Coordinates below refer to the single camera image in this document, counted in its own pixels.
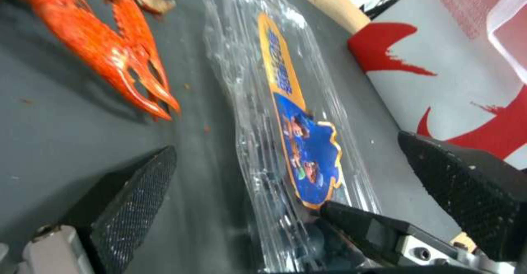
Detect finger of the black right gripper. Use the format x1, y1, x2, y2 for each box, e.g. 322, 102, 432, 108
319, 200, 470, 269

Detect translucent plastic box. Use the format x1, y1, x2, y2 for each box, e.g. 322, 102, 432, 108
485, 0, 527, 86

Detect red and white takeout bag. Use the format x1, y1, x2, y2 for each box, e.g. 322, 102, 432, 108
347, 0, 527, 170

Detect crayfish shell scrap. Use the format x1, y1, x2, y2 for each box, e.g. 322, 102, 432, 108
131, 0, 178, 16

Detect clear container lid with sticker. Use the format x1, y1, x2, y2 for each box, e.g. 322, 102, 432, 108
193, 0, 382, 274

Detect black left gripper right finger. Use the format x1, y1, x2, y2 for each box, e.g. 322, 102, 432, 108
396, 130, 527, 263

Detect red crayfish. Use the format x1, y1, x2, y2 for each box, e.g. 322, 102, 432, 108
0, 0, 182, 122

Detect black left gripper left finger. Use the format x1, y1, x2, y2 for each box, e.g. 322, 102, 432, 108
21, 145, 179, 274

